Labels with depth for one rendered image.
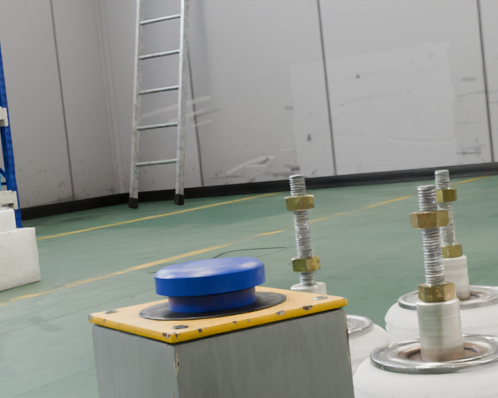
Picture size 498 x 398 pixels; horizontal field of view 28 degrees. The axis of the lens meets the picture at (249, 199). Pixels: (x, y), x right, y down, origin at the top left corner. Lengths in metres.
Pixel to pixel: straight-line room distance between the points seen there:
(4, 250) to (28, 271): 0.13
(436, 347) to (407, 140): 6.72
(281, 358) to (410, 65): 6.89
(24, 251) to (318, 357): 2.99
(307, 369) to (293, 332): 0.01
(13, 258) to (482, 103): 4.42
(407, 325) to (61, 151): 7.42
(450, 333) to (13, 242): 2.82
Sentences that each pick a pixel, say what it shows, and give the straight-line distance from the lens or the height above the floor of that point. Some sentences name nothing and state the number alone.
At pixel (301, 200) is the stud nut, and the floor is 0.33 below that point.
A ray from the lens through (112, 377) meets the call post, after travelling 0.37.
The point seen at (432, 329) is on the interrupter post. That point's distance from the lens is 0.52.
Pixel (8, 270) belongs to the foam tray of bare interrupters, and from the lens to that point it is 3.26.
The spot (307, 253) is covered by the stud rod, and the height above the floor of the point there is 0.30.
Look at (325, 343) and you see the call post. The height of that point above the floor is 0.30.
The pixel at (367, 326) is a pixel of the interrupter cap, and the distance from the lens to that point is 0.61.
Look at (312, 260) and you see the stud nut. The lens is 0.61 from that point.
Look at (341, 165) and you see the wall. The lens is 7.45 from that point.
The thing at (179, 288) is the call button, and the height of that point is 0.32.
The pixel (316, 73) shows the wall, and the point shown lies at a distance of 7.51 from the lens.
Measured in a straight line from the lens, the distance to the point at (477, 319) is 0.65.
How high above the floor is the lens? 0.37
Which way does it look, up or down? 3 degrees down
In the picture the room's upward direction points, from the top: 6 degrees counter-clockwise
